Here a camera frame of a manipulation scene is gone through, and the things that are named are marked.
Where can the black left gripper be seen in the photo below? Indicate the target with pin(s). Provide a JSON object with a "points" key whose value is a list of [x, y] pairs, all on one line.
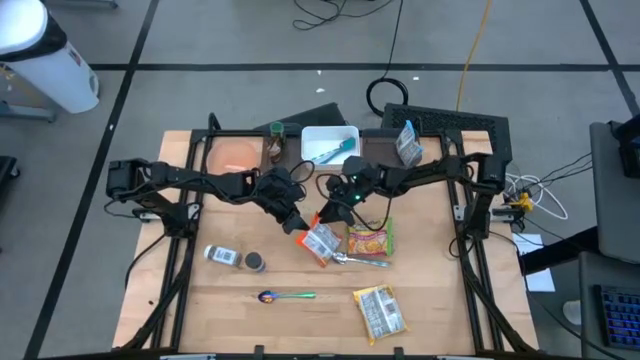
{"points": [[285, 200]]}

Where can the black caster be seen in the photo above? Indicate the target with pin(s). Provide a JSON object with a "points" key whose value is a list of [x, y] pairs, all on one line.
{"points": [[7, 167]]}

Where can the yellow ramen packet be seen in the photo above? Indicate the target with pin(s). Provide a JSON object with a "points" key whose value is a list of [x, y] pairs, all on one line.
{"points": [[380, 314]]}

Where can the grey metal stand base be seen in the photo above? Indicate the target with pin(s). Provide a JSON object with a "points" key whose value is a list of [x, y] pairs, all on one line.
{"points": [[30, 114]]}

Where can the black desk device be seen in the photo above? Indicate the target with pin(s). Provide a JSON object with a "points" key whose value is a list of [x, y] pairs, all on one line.
{"points": [[631, 150]]}

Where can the backlit black keyboard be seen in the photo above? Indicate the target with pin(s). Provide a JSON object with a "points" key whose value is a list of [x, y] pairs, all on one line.
{"points": [[620, 315]]}

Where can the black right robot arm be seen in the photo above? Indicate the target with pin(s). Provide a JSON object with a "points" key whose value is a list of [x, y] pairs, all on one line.
{"points": [[430, 172]]}

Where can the brown spice pouch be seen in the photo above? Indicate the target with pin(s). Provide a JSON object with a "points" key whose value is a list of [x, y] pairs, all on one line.
{"points": [[276, 150]]}

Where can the black table edge clamp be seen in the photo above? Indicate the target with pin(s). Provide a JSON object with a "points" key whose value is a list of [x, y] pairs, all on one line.
{"points": [[398, 354], [258, 354]]}

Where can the black desk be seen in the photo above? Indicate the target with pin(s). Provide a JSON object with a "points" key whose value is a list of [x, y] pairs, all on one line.
{"points": [[590, 300]]}

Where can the white trash can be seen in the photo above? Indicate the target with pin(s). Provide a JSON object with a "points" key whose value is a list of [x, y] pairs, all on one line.
{"points": [[55, 75]]}

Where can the iridescent rainbow metal spoon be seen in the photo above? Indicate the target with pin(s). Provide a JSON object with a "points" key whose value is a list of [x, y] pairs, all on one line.
{"points": [[267, 297]]}

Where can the grey desk top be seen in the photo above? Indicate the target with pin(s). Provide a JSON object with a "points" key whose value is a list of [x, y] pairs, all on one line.
{"points": [[615, 215]]}

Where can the orange ramen packet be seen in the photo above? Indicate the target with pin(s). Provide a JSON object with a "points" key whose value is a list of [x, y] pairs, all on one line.
{"points": [[320, 242]]}

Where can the white cap spice bottle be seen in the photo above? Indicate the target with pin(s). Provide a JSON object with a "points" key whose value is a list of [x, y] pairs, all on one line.
{"points": [[222, 255]]}

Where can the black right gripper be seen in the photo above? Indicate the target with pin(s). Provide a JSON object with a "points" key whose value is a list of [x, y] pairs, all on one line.
{"points": [[352, 187]]}

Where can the white plastic bin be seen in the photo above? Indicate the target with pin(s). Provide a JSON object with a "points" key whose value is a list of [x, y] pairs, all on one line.
{"points": [[320, 137]]}

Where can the black metal bar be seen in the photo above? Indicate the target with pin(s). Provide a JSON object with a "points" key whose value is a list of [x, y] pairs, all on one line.
{"points": [[555, 252]]}

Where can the white paper sheet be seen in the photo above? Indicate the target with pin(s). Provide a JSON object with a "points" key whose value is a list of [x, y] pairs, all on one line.
{"points": [[542, 280]]}

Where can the grey translucent bin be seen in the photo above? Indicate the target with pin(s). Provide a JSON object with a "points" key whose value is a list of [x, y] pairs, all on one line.
{"points": [[292, 150], [380, 150]]}

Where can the pale pink bowl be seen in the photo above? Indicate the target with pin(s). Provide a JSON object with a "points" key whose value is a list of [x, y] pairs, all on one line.
{"points": [[232, 152]]}

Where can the white computer mouse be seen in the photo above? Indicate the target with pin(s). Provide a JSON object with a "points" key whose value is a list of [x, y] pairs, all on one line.
{"points": [[572, 312]]}

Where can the teal plastic spoon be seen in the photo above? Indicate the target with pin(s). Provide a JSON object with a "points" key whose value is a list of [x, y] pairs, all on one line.
{"points": [[348, 145]]}

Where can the green lid spice jar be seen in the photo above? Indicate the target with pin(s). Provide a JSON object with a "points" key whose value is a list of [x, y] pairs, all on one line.
{"points": [[276, 129]]}

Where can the blue white food box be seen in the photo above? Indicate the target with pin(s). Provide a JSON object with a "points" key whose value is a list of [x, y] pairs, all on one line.
{"points": [[409, 147]]}

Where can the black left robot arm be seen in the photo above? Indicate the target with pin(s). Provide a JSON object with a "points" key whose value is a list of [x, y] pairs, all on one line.
{"points": [[200, 177]]}

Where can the lime chili shrimp ramen packet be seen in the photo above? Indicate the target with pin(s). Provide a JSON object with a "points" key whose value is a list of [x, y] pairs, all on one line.
{"points": [[370, 242]]}

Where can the garlic powder spice jar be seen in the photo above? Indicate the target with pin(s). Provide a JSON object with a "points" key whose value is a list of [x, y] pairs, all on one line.
{"points": [[254, 262]]}

